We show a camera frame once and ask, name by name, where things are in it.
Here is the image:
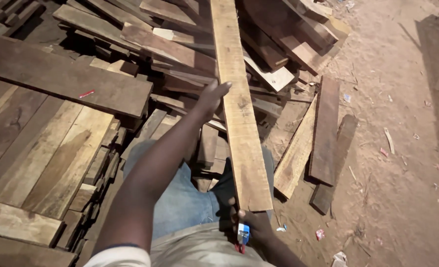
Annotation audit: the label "dark brown short board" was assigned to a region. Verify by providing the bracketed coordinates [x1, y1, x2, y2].
[309, 76, 341, 187]

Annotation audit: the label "narrow dark grey board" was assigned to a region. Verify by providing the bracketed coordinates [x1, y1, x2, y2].
[309, 114, 359, 216]

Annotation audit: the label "person's blue jeans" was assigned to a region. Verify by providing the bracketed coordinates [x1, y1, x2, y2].
[122, 139, 275, 240]

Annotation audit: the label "person's left hand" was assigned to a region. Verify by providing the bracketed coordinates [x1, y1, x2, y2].
[194, 80, 233, 122]

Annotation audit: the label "wide dark wooden plank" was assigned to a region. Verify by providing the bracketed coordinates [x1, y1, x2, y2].
[0, 33, 154, 119]

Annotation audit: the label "person's light shirt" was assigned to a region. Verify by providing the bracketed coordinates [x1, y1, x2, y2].
[82, 221, 276, 267]

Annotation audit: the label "long light wooden plank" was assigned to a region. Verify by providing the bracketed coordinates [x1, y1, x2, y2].
[210, 0, 274, 213]

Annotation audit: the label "white crumpled paper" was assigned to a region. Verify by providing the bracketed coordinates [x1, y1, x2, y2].
[331, 251, 349, 267]

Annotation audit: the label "light rough-edged board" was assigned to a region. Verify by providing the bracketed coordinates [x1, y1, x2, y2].
[273, 94, 318, 200]

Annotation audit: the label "person's right hand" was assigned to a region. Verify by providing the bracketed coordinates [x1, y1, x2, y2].
[227, 197, 280, 250]

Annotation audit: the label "stack of sawn wooden boards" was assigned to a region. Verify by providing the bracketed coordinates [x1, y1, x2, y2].
[0, 74, 131, 267]

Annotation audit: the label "pale wood splinter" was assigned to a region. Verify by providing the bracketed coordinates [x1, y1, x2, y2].
[383, 127, 396, 155]

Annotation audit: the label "blue white red hand tool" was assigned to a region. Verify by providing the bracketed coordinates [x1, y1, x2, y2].
[235, 222, 251, 255]

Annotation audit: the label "heap of loose wooden planks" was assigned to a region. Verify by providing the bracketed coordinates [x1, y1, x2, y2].
[0, 0, 353, 186]

